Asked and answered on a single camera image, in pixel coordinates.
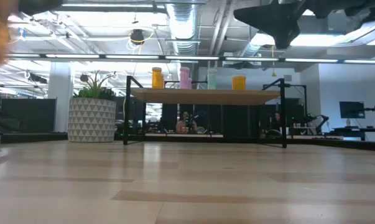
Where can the silver corrugated ventilation duct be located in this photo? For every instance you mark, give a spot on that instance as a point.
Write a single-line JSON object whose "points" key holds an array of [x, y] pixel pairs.
{"points": [[182, 25]]}

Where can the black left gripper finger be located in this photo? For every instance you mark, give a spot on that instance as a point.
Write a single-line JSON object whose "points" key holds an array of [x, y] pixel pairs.
{"points": [[38, 6]]}

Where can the tall pink medicine bottle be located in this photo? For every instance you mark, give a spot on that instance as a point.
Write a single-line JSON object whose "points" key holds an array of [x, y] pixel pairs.
{"points": [[185, 79]]}

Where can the white triangle-patterned planter pot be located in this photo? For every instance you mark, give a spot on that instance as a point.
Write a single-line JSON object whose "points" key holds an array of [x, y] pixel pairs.
{"points": [[92, 121]]}

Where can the tall orange medicine bottle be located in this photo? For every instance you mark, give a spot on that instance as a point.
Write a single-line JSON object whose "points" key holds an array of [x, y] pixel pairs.
{"points": [[156, 79]]}

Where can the green spiky plant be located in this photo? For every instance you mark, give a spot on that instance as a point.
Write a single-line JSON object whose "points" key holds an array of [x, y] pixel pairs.
{"points": [[95, 90]]}

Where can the person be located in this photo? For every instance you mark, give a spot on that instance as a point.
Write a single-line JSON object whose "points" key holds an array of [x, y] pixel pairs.
{"points": [[275, 123], [182, 124]]}

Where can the black overhead camera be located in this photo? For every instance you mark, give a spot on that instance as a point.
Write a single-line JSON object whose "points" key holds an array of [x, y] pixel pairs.
{"points": [[137, 36]]}

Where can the dark office desk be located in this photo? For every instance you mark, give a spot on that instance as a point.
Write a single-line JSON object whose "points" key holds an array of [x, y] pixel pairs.
{"points": [[358, 132]]}

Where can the small black background robot arm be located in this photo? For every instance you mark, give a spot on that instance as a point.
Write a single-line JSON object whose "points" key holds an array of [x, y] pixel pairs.
{"points": [[319, 121]]}

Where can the dark office partition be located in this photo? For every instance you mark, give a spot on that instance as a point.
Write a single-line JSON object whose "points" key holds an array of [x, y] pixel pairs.
{"points": [[28, 115]]}

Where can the green bottle with red pill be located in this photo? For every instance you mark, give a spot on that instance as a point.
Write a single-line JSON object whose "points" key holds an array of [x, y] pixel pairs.
{"points": [[212, 80]]}

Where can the wooden shelf with black frame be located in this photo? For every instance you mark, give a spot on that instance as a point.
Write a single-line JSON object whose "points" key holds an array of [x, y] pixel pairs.
{"points": [[206, 97]]}

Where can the silver slanted ventilation duct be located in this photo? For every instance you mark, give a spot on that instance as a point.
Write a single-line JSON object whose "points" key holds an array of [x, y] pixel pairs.
{"points": [[255, 43]]}

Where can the dark computer monitor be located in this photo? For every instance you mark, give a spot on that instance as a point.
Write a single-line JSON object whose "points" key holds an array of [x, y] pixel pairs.
{"points": [[352, 109]]}

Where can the gold hanging pendant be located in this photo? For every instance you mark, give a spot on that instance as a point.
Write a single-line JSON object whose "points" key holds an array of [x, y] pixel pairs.
{"points": [[273, 73]]}

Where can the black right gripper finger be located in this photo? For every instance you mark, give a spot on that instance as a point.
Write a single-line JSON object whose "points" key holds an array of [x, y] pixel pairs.
{"points": [[268, 9], [268, 23]]}

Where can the black overhead frame bar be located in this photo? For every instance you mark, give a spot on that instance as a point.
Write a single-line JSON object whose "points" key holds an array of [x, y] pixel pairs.
{"points": [[206, 58]]}

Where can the wide orange medicine bottle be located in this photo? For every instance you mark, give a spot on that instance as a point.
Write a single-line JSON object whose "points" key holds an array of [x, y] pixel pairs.
{"points": [[238, 83]]}

